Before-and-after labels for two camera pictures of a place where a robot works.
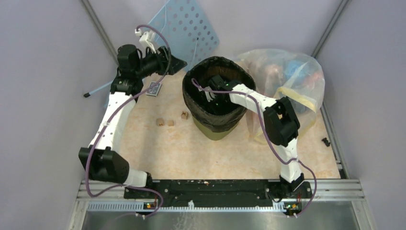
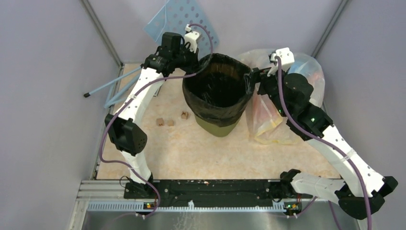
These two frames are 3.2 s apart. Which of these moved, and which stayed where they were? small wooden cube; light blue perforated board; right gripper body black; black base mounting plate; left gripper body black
Moved: right gripper body black; left gripper body black
Stayed: light blue perforated board; black base mounting plate; small wooden cube
